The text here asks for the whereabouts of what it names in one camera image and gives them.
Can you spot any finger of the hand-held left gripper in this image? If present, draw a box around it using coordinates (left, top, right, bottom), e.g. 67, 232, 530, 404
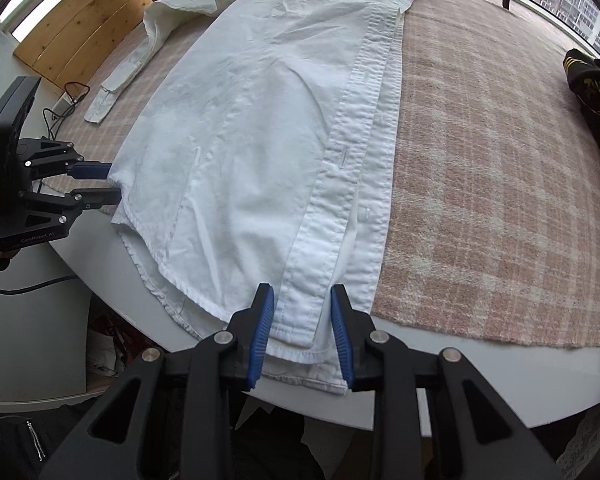
20, 187, 121, 222
22, 137, 113, 181

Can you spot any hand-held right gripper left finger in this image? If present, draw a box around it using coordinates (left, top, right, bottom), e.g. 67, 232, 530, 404
40, 282, 276, 480

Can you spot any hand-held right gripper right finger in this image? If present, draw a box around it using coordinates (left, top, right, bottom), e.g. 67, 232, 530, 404
330, 284, 563, 480

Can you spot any white shirt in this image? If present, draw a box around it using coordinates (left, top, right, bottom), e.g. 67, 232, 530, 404
84, 0, 443, 397

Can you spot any knotty pine wood board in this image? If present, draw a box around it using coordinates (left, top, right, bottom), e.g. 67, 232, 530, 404
14, 0, 153, 96

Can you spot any pink plaid blanket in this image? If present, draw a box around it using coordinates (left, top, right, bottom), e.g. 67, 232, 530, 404
50, 0, 600, 348

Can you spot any white lace cloth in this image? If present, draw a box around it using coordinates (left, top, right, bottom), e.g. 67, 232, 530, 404
562, 405, 600, 480

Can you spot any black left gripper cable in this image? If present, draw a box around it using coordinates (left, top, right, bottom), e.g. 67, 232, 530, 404
0, 272, 77, 296

